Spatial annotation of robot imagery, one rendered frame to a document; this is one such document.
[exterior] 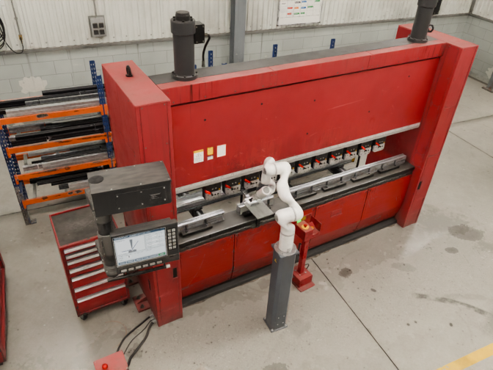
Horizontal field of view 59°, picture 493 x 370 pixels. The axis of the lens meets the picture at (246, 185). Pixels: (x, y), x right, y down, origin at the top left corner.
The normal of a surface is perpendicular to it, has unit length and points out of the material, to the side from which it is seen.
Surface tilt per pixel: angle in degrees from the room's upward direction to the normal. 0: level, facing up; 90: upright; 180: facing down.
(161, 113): 90
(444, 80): 90
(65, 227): 0
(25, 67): 90
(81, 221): 0
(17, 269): 0
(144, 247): 90
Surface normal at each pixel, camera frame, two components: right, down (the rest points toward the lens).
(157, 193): 0.37, 0.55
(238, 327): 0.05, -0.82
